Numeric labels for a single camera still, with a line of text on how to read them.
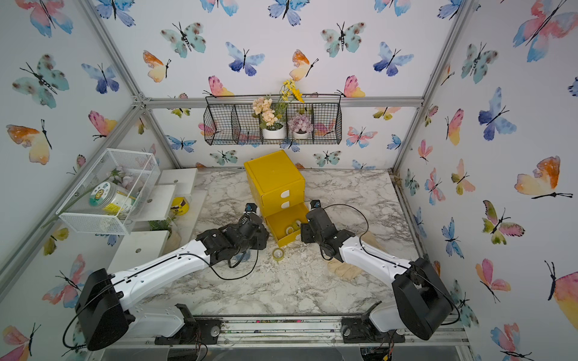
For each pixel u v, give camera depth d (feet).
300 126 2.86
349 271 2.84
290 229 3.14
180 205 3.17
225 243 1.88
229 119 3.22
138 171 2.59
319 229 2.19
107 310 1.26
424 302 1.37
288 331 2.48
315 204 2.52
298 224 3.15
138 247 2.52
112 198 2.07
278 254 2.99
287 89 2.70
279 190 2.79
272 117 2.70
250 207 2.36
